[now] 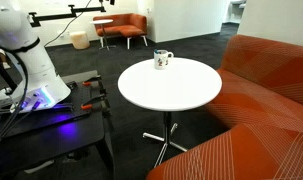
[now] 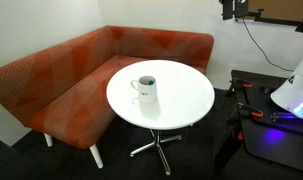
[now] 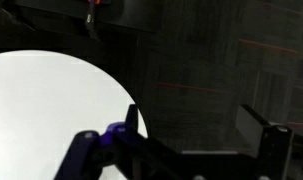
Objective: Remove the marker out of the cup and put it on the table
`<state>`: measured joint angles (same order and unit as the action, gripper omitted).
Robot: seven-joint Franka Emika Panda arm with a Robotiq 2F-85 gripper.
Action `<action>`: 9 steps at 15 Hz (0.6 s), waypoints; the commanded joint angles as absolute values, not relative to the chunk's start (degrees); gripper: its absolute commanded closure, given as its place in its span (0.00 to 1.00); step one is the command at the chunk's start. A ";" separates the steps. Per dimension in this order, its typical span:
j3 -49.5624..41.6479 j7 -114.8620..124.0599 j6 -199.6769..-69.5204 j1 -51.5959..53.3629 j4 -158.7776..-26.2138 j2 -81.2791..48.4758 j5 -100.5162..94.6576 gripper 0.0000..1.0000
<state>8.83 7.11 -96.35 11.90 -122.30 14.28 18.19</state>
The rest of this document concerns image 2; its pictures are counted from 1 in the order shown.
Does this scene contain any brown cork board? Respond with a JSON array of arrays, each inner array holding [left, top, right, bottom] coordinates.
[[248, 0, 303, 23]]

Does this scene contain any white ceramic mug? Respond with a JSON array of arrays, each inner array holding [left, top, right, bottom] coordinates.
[[129, 75, 158, 104]]

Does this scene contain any chrome table base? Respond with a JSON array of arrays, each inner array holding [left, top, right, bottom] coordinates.
[[129, 128, 183, 176]]

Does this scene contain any orange patterned corner sofa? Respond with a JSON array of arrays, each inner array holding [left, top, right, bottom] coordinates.
[[0, 25, 215, 169]]

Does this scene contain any black wall rail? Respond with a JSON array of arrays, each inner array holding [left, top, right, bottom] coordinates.
[[234, 8, 303, 35]]

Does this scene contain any black hanging wall cable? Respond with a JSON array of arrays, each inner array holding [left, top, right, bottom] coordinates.
[[242, 17, 294, 72]]

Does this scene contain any orange handled clamp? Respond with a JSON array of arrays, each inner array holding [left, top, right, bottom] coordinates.
[[238, 102, 265, 119], [230, 79, 254, 90]]

